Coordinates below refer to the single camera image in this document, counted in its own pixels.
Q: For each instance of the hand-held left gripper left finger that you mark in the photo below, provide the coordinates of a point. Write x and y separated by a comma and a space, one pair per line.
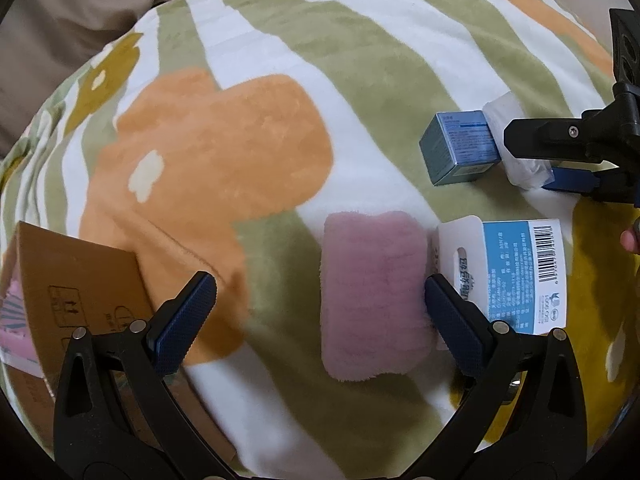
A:
186, 322

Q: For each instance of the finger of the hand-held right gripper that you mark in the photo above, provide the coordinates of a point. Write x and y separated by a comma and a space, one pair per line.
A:
547, 137
570, 179

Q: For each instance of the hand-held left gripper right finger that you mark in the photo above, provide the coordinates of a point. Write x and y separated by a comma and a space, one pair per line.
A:
454, 327

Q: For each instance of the white packet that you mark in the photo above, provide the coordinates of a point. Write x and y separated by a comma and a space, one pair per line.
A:
510, 115

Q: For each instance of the white blue-label blister package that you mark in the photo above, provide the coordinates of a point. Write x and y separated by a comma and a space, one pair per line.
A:
505, 265

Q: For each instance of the small blue box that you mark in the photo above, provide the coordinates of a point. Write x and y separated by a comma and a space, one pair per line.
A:
460, 145

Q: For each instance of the pink fluffy cloth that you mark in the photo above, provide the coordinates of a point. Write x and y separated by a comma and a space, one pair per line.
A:
372, 290

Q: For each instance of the cardboard box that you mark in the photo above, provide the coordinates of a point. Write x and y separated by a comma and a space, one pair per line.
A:
75, 270

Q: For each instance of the person's right hand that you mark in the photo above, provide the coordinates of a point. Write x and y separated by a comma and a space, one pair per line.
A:
631, 241

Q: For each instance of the floral striped blanket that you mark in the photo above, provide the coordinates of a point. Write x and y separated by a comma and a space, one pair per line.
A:
375, 60

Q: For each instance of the beige curtain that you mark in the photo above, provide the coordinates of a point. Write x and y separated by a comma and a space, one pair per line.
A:
60, 25

